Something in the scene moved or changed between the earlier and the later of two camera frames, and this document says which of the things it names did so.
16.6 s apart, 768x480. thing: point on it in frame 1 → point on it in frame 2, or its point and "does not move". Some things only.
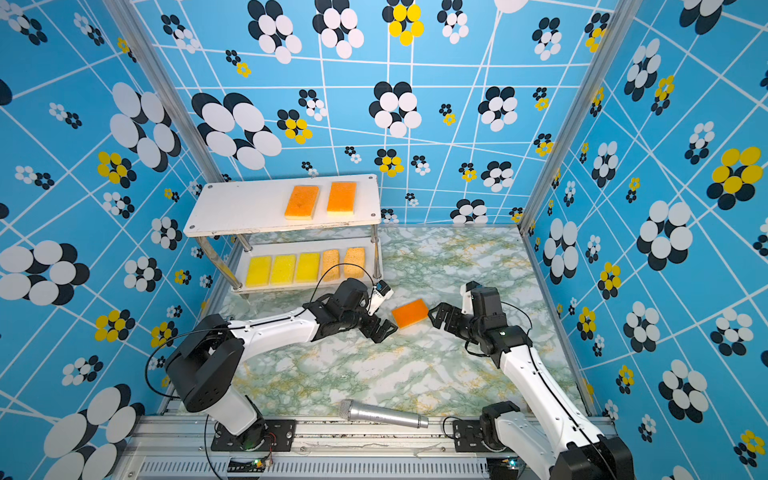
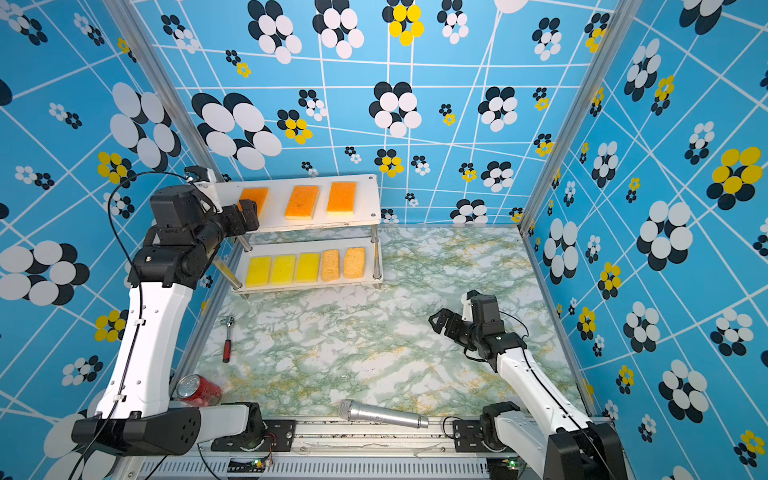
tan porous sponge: x=331 y=265 does not move
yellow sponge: x=283 y=269 does not move
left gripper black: x=372 y=331 → x=239 y=227
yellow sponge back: x=258 y=271 does not move
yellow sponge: x=308 y=267 does not move
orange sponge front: x=410 y=313 → x=258 y=195
